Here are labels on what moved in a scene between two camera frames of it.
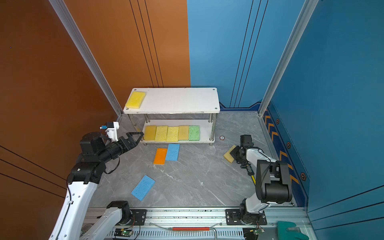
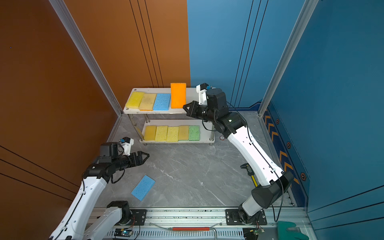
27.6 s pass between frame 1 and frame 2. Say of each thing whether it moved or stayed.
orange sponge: moved
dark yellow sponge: stayed
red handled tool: stayed
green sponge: stayed
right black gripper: moved
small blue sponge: moved
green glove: stayed
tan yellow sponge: moved
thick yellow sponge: stayed
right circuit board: stayed
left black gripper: moved
